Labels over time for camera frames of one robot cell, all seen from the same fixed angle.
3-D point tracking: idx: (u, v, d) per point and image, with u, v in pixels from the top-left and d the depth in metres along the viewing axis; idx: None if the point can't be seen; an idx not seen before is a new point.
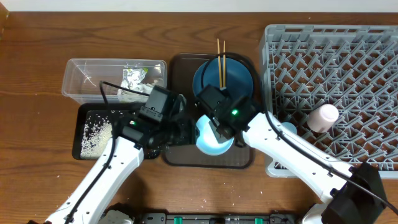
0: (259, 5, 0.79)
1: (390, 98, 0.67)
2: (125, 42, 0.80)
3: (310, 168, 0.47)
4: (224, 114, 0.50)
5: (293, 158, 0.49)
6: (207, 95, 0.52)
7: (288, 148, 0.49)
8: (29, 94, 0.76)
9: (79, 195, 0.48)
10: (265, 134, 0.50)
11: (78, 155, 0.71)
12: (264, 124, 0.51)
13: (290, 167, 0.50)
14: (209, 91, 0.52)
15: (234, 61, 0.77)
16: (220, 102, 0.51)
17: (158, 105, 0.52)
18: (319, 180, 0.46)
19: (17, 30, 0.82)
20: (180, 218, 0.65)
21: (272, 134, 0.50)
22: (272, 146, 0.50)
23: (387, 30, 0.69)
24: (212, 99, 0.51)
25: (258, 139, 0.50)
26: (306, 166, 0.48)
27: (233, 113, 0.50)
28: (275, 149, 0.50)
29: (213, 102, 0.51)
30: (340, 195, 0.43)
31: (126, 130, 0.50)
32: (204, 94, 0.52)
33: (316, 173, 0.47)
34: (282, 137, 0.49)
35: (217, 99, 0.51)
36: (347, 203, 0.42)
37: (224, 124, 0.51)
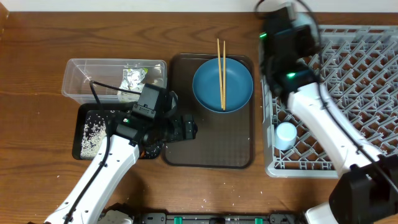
0: (259, 5, 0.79)
1: (390, 98, 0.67)
2: (125, 42, 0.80)
3: (340, 142, 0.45)
4: (282, 68, 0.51)
5: (329, 129, 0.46)
6: (280, 40, 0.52)
7: (327, 119, 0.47)
8: (29, 94, 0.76)
9: (77, 194, 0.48)
10: (307, 98, 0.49)
11: (78, 155, 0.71)
12: (311, 91, 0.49)
13: (320, 136, 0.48)
14: (283, 40, 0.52)
15: (234, 60, 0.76)
16: (288, 55, 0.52)
17: (150, 102, 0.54)
18: (344, 155, 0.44)
19: (17, 30, 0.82)
20: (180, 218, 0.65)
21: (318, 104, 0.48)
22: (310, 112, 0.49)
23: (387, 30, 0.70)
24: (280, 48, 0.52)
25: (301, 102, 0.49)
26: (337, 137, 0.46)
27: (290, 73, 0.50)
28: (311, 114, 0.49)
29: (280, 53, 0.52)
30: (358, 170, 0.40)
31: (120, 127, 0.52)
32: (278, 35, 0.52)
33: (344, 148, 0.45)
34: (325, 109, 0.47)
35: (286, 51, 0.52)
36: (364, 181, 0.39)
37: (276, 78, 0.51)
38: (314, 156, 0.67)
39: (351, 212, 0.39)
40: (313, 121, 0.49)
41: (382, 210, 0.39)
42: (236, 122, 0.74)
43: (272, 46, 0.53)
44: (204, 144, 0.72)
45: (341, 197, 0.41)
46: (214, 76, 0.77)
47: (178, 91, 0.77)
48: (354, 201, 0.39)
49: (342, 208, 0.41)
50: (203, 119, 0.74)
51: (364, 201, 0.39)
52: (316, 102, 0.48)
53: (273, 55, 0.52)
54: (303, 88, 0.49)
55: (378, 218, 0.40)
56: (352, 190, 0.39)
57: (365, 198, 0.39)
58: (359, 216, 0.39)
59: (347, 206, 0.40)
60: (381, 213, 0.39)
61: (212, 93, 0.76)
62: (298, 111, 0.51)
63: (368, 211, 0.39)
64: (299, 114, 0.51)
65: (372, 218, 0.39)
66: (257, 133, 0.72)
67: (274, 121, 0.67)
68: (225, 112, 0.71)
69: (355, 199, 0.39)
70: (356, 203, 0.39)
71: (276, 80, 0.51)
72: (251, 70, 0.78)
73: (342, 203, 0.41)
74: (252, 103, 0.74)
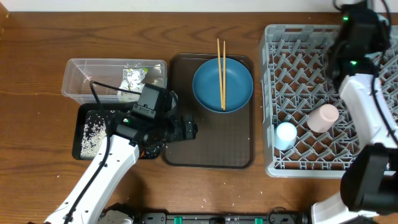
0: (259, 5, 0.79)
1: (390, 98, 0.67)
2: (125, 42, 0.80)
3: (375, 121, 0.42)
4: (349, 55, 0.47)
5: (370, 109, 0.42)
6: (362, 28, 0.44)
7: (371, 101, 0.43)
8: (29, 94, 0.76)
9: (77, 193, 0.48)
10: (358, 81, 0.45)
11: (78, 155, 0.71)
12: (363, 78, 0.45)
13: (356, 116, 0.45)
14: (364, 30, 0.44)
15: (234, 60, 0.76)
16: (359, 46, 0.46)
17: (150, 102, 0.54)
18: (373, 134, 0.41)
19: (17, 30, 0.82)
20: (180, 218, 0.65)
21: (367, 88, 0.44)
22: (356, 93, 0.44)
23: None
24: (358, 37, 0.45)
25: (352, 83, 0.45)
26: (377, 118, 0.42)
27: (353, 61, 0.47)
28: (355, 96, 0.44)
29: (355, 41, 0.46)
30: (384, 148, 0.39)
31: (120, 127, 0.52)
32: (363, 24, 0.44)
33: (376, 127, 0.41)
34: (372, 96, 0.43)
35: (362, 41, 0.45)
36: (386, 160, 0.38)
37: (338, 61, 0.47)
38: (314, 155, 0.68)
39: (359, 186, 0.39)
40: (356, 102, 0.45)
41: (388, 199, 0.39)
42: (236, 122, 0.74)
43: (349, 31, 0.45)
44: (204, 144, 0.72)
45: (355, 171, 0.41)
46: (214, 76, 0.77)
47: (178, 91, 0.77)
48: (367, 175, 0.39)
49: (353, 183, 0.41)
50: (203, 119, 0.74)
51: (376, 180, 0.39)
52: (365, 87, 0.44)
53: (347, 40, 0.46)
54: (360, 76, 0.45)
55: (382, 205, 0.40)
56: (370, 164, 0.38)
57: (379, 177, 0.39)
58: (365, 193, 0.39)
59: (357, 181, 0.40)
60: (388, 201, 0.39)
61: (212, 93, 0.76)
62: (344, 93, 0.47)
63: (376, 193, 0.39)
64: (342, 94, 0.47)
65: (377, 204, 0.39)
66: (257, 133, 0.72)
67: (274, 121, 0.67)
68: (225, 112, 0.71)
69: (369, 172, 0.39)
70: (368, 178, 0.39)
71: (338, 65, 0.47)
72: (251, 70, 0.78)
73: (352, 177, 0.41)
74: (252, 103, 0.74)
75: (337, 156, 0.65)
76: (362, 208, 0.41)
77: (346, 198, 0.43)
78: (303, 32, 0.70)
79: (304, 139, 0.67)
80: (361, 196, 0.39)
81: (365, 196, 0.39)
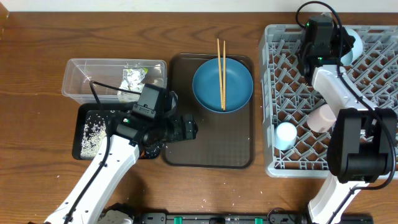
0: (258, 5, 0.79)
1: (390, 98, 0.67)
2: (125, 42, 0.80)
3: (344, 93, 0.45)
4: (315, 51, 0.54)
5: (337, 88, 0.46)
6: (322, 28, 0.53)
7: (339, 82, 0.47)
8: (29, 94, 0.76)
9: (77, 193, 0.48)
10: (326, 69, 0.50)
11: (78, 155, 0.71)
12: (329, 67, 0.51)
13: (330, 99, 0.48)
14: (325, 30, 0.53)
15: (234, 60, 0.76)
16: (323, 45, 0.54)
17: (150, 102, 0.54)
18: (344, 104, 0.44)
19: (17, 30, 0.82)
20: (180, 218, 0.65)
21: (333, 72, 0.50)
22: (324, 78, 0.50)
23: (387, 30, 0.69)
24: (320, 37, 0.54)
25: (320, 70, 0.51)
26: (344, 92, 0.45)
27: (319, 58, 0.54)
28: (325, 79, 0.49)
29: (319, 41, 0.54)
30: (356, 111, 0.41)
31: (120, 127, 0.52)
32: (323, 25, 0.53)
33: (346, 98, 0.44)
34: (339, 77, 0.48)
35: (323, 40, 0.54)
36: (359, 120, 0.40)
37: (307, 60, 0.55)
38: (314, 156, 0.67)
39: (341, 152, 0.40)
40: (324, 85, 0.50)
41: (371, 162, 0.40)
42: (236, 122, 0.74)
43: (313, 34, 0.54)
44: (204, 143, 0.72)
45: (336, 140, 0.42)
46: (214, 76, 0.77)
47: (177, 91, 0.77)
48: (346, 139, 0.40)
49: (336, 151, 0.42)
50: (203, 119, 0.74)
51: (356, 142, 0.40)
52: (333, 73, 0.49)
53: (312, 42, 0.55)
54: (328, 66, 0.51)
55: (366, 170, 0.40)
56: (346, 127, 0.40)
57: (357, 140, 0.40)
58: (347, 157, 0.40)
59: (338, 147, 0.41)
60: (370, 165, 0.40)
61: (212, 93, 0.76)
62: (317, 84, 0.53)
63: (358, 156, 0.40)
64: (316, 86, 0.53)
65: (361, 168, 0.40)
66: (256, 133, 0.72)
67: (274, 121, 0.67)
68: (224, 112, 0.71)
69: (348, 136, 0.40)
70: (347, 141, 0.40)
71: (307, 61, 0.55)
72: (251, 70, 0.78)
73: (335, 145, 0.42)
74: (252, 103, 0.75)
75: None
76: (349, 175, 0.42)
77: (333, 170, 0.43)
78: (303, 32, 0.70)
79: (304, 139, 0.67)
80: (345, 161, 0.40)
81: (349, 160, 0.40)
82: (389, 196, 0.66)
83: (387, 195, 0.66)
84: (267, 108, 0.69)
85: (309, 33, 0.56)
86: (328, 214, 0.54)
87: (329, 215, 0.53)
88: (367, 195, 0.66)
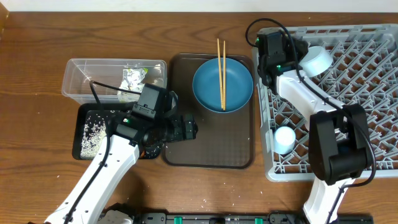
0: (258, 5, 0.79)
1: (386, 96, 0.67)
2: (125, 42, 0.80)
3: (310, 97, 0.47)
4: (272, 61, 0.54)
5: (304, 93, 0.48)
6: (272, 40, 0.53)
7: (303, 86, 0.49)
8: (29, 94, 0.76)
9: (77, 193, 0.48)
10: (287, 76, 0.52)
11: (78, 155, 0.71)
12: (289, 73, 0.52)
13: (298, 103, 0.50)
14: (275, 41, 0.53)
15: (234, 60, 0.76)
16: (278, 54, 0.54)
17: (150, 102, 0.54)
18: (314, 107, 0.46)
19: (17, 30, 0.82)
20: (180, 218, 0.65)
21: (294, 78, 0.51)
22: (288, 85, 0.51)
23: (380, 28, 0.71)
24: (273, 47, 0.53)
25: (282, 79, 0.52)
26: (310, 95, 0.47)
27: (278, 66, 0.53)
28: (288, 86, 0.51)
29: (272, 51, 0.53)
30: (325, 113, 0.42)
31: (120, 127, 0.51)
32: (272, 37, 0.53)
33: (313, 101, 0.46)
34: (301, 81, 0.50)
35: (276, 50, 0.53)
36: (331, 122, 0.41)
37: (267, 71, 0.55)
38: None
39: (322, 157, 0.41)
40: (291, 92, 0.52)
41: (352, 158, 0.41)
42: (236, 122, 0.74)
43: (265, 46, 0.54)
44: (204, 143, 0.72)
45: (313, 145, 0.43)
46: (214, 76, 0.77)
47: (177, 91, 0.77)
48: (322, 142, 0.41)
49: (316, 157, 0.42)
50: (203, 119, 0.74)
51: (333, 144, 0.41)
52: (295, 78, 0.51)
53: (266, 53, 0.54)
54: (288, 73, 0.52)
55: (349, 168, 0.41)
56: (319, 131, 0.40)
57: (334, 141, 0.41)
58: (329, 160, 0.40)
59: (318, 152, 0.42)
60: (352, 162, 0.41)
61: (212, 93, 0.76)
62: (282, 91, 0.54)
63: (339, 157, 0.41)
64: (282, 94, 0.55)
65: (344, 168, 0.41)
66: (256, 132, 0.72)
67: (272, 125, 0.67)
68: (224, 111, 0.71)
69: (324, 139, 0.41)
70: (324, 145, 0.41)
71: (267, 71, 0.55)
72: (251, 70, 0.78)
73: (314, 151, 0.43)
74: (252, 103, 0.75)
75: None
76: (335, 178, 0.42)
77: (319, 176, 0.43)
78: (297, 34, 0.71)
79: (303, 142, 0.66)
80: (327, 163, 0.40)
81: (331, 163, 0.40)
82: (388, 196, 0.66)
83: (386, 194, 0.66)
84: (265, 112, 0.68)
85: (262, 46, 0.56)
86: (324, 216, 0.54)
87: (326, 218, 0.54)
88: (366, 194, 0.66)
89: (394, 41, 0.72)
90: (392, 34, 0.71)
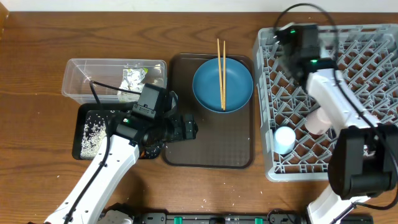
0: (258, 5, 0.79)
1: (386, 96, 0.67)
2: (126, 42, 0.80)
3: (344, 107, 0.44)
4: (306, 55, 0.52)
5: (337, 99, 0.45)
6: (308, 32, 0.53)
7: (338, 92, 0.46)
8: (29, 94, 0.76)
9: (77, 193, 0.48)
10: (321, 76, 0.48)
11: (78, 155, 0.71)
12: (324, 72, 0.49)
13: (329, 108, 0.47)
14: (312, 33, 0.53)
15: (234, 60, 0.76)
16: (313, 47, 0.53)
17: (150, 102, 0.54)
18: (346, 120, 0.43)
19: (17, 30, 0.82)
20: (180, 218, 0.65)
21: (330, 80, 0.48)
22: (321, 86, 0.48)
23: (380, 28, 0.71)
24: (308, 38, 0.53)
25: (318, 78, 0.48)
26: (344, 104, 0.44)
27: (313, 60, 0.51)
28: (321, 87, 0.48)
29: (307, 43, 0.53)
30: (356, 129, 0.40)
31: (120, 127, 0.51)
32: (308, 29, 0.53)
33: (346, 112, 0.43)
34: (336, 85, 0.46)
35: (311, 43, 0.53)
36: (362, 140, 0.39)
37: (300, 63, 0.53)
38: (313, 158, 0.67)
39: (344, 172, 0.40)
40: (322, 93, 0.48)
41: (375, 178, 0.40)
42: (236, 122, 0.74)
43: (298, 38, 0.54)
44: (204, 143, 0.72)
45: (337, 159, 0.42)
46: (214, 76, 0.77)
47: (177, 91, 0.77)
48: (348, 158, 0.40)
49: (337, 170, 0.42)
50: (203, 119, 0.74)
51: (359, 162, 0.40)
52: (329, 79, 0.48)
53: (300, 45, 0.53)
54: (323, 71, 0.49)
55: (370, 187, 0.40)
56: (348, 147, 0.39)
57: (360, 160, 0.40)
58: (351, 177, 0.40)
59: (341, 167, 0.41)
60: (372, 183, 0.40)
61: (212, 93, 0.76)
62: (312, 89, 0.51)
63: (360, 175, 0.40)
64: (311, 91, 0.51)
65: (364, 186, 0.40)
66: (256, 132, 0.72)
67: (272, 125, 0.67)
68: (225, 112, 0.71)
69: (350, 155, 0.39)
70: (349, 161, 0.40)
71: (300, 65, 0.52)
72: (251, 70, 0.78)
73: (337, 164, 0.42)
74: (252, 104, 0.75)
75: None
76: (351, 194, 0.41)
77: (336, 190, 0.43)
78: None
79: (303, 142, 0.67)
80: (348, 180, 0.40)
81: (352, 180, 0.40)
82: (388, 196, 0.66)
83: (386, 194, 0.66)
84: (265, 112, 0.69)
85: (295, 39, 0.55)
86: (329, 219, 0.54)
87: (330, 220, 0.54)
88: None
89: (394, 41, 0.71)
90: (392, 34, 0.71)
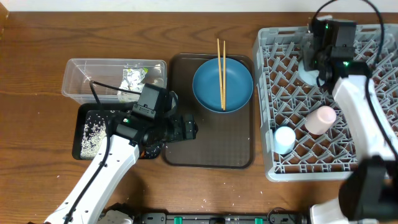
0: (258, 5, 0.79)
1: (386, 96, 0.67)
2: (125, 42, 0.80)
3: (370, 129, 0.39)
4: (338, 54, 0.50)
5: (365, 117, 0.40)
6: (342, 29, 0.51)
7: (367, 107, 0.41)
8: (29, 94, 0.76)
9: (78, 192, 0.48)
10: (351, 84, 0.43)
11: (78, 155, 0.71)
12: (359, 81, 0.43)
13: (351, 122, 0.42)
14: (347, 32, 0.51)
15: (234, 60, 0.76)
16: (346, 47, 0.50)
17: (150, 102, 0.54)
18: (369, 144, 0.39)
19: (17, 30, 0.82)
20: (180, 218, 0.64)
21: (361, 91, 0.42)
22: (350, 97, 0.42)
23: (380, 28, 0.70)
24: (343, 37, 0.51)
25: (348, 87, 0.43)
26: (370, 127, 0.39)
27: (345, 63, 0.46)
28: (349, 98, 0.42)
29: (340, 42, 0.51)
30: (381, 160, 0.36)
31: (120, 127, 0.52)
32: (344, 26, 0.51)
33: (372, 137, 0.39)
34: (367, 99, 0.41)
35: (344, 42, 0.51)
36: (384, 172, 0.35)
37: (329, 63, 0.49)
38: (313, 158, 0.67)
39: (358, 201, 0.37)
40: (347, 104, 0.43)
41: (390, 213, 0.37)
42: (236, 122, 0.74)
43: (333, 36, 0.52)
44: (204, 142, 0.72)
45: (352, 183, 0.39)
46: (214, 76, 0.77)
47: (177, 91, 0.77)
48: (365, 190, 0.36)
49: (351, 198, 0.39)
50: (203, 119, 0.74)
51: (376, 195, 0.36)
52: (360, 89, 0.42)
53: (333, 43, 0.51)
54: (354, 78, 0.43)
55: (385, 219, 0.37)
56: (368, 177, 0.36)
57: (379, 193, 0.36)
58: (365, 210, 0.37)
59: (356, 196, 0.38)
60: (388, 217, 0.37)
61: (212, 93, 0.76)
62: (337, 96, 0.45)
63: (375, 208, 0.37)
64: (336, 98, 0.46)
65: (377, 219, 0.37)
66: (256, 132, 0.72)
67: (272, 125, 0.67)
68: (225, 112, 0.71)
69: (368, 188, 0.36)
70: (367, 193, 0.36)
71: (331, 65, 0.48)
72: (251, 70, 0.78)
73: (352, 191, 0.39)
74: (252, 104, 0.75)
75: (337, 158, 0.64)
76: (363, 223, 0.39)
77: (344, 213, 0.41)
78: (297, 34, 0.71)
79: (303, 142, 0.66)
80: (362, 213, 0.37)
81: (365, 212, 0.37)
82: None
83: None
84: (265, 112, 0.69)
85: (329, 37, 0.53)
86: None
87: None
88: None
89: (394, 41, 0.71)
90: (392, 34, 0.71)
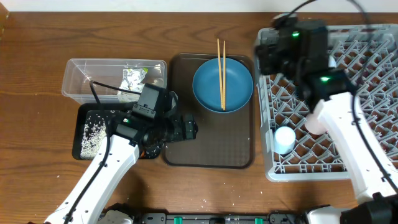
0: (258, 5, 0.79)
1: (386, 96, 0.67)
2: (125, 42, 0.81)
3: (364, 162, 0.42)
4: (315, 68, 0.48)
5: (358, 149, 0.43)
6: (315, 38, 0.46)
7: (359, 139, 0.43)
8: (29, 94, 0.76)
9: (78, 193, 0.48)
10: (333, 110, 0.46)
11: (78, 155, 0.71)
12: (344, 100, 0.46)
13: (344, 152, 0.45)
14: (321, 40, 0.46)
15: (234, 60, 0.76)
16: (320, 57, 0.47)
17: (150, 102, 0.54)
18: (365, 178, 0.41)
19: (17, 30, 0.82)
20: (180, 218, 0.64)
21: (348, 117, 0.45)
22: (337, 125, 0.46)
23: (380, 28, 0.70)
24: (317, 47, 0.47)
25: (331, 113, 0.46)
26: (364, 160, 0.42)
27: (324, 79, 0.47)
28: (338, 127, 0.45)
29: (314, 54, 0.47)
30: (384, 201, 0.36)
31: (120, 127, 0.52)
32: (317, 34, 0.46)
33: (367, 172, 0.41)
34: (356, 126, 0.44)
35: (319, 53, 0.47)
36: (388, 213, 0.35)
37: (308, 81, 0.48)
38: (313, 158, 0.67)
39: None
40: (337, 132, 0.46)
41: None
42: (236, 122, 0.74)
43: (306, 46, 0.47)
44: (204, 143, 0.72)
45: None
46: (214, 76, 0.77)
47: (177, 91, 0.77)
48: None
49: None
50: (203, 119, 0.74)
51: None
52: (347, 116, 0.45)
53: (306, 55, 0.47)
54: (337, 96, 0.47)
55: None
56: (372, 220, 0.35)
57: None
58: None
59: None
60: None
61: (212, 93, 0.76)
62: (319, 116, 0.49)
63: None
64: (319, 118, 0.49)
65: None
66: (256, 132, 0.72)
67: (272, 125, 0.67)
68: (224, 112, 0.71)
69: None
70: None
71: (307, 83, 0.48)
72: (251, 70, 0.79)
73: None
74: (252, 104, 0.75)
75: (337, 157, 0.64)
76: None
77: None
78: None
79: (303, 142, 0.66)
80: None
81: None
82: None
83: None
84: (265, 112, 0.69)
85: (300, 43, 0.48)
86: None
87: None
88: None
89: (394, 41, 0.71)
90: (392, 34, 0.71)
